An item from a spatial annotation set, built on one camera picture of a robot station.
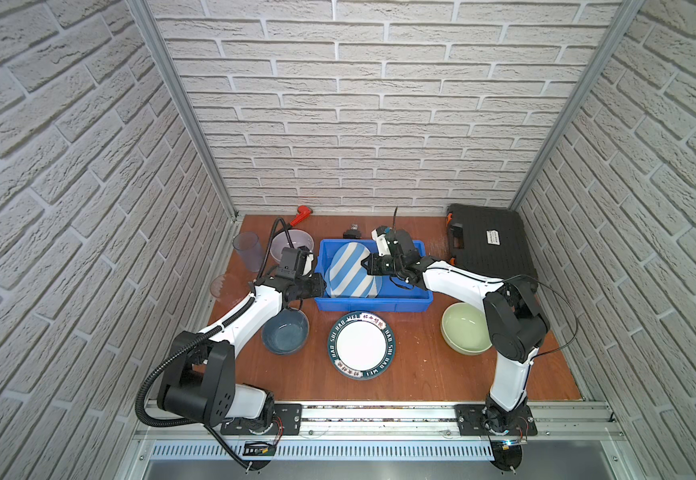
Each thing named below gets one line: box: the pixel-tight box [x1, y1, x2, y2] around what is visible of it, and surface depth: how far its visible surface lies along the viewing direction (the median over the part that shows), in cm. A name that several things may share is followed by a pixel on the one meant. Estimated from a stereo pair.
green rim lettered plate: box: [328, 311, 396, 381], surface depth 86 cm
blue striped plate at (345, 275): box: [324, 241, 383, 298], surface depth 97 cm
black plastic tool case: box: [446, 203, 538, 283], surface depth 105 cm
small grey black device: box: [342, 224, 362, 239], surface depth 115 cm
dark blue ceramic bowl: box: [262, 307, 310, 355], surface depth 88 cm
